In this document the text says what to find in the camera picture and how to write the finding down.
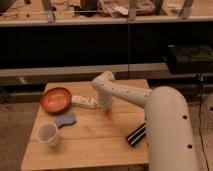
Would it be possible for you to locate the white plastic cup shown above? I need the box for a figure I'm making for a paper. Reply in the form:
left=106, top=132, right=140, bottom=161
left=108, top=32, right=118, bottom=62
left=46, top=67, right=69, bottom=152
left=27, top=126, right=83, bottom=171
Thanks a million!
left=36, top=123, right=59, bottom=147

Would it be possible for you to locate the orange wooden bowl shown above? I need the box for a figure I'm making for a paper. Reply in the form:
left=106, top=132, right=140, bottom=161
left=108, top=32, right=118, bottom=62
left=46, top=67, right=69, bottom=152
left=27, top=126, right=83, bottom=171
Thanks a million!
left=40, top=87, right=72, bottom=114

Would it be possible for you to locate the wooden table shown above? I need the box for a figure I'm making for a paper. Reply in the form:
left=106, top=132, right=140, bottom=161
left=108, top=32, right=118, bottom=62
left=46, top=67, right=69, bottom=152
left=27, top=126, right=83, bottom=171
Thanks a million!
left=20, top=78, right=158, bottom=171

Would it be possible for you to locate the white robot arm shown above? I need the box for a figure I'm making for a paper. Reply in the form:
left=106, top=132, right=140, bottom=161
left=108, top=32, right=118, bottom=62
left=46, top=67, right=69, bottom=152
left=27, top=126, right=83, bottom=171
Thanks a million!
left=91, top=71, right=199, bottom=171

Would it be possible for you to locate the orange pepper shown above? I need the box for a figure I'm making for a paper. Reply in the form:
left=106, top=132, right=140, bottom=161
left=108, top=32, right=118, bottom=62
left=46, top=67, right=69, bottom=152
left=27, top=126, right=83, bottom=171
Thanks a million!
left=105, top=108, right=112, bottom=119

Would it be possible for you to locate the black box on shelf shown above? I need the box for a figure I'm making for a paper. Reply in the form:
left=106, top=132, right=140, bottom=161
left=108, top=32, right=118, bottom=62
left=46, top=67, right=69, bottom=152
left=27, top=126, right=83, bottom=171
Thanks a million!
left=164, top=45, right=213, bottom=74

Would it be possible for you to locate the black white striped block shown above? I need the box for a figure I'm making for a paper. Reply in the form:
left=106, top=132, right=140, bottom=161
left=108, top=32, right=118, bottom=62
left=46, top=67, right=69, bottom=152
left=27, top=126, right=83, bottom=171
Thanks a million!
left=126, top=124, right=146, bottom=147

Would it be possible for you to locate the white plastic bottle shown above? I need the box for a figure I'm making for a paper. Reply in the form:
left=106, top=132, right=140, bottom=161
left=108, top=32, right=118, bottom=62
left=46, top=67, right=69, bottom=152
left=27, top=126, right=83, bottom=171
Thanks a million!
left=71, top=95, right=99, bottom=109

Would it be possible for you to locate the blue sponge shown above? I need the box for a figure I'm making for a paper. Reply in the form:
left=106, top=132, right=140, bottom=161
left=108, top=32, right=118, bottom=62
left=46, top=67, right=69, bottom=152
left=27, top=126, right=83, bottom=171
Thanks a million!
left=55, top=114, right=77, bottom=128

